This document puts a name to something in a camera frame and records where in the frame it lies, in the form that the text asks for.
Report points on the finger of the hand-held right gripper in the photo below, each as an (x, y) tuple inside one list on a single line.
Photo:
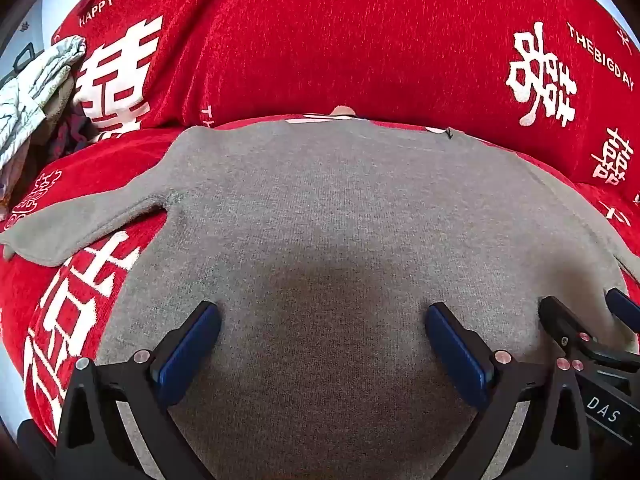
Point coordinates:
[(624, 306), (562, 317)]

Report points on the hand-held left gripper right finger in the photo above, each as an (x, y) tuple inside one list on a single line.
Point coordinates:
[(457, 357)]

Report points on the dark plaid cloth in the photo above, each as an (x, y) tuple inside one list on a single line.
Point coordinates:
[(70, 132)]

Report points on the silver white jacket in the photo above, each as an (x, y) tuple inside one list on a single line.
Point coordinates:
[(30, 92)]

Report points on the grey knit sweater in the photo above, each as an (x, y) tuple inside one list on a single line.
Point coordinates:
[(320, 230)]

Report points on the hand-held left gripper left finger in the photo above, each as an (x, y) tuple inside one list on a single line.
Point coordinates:
[(189, 352)]

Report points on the red printed sofa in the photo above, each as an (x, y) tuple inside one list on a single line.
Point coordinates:
[(350, 35)]

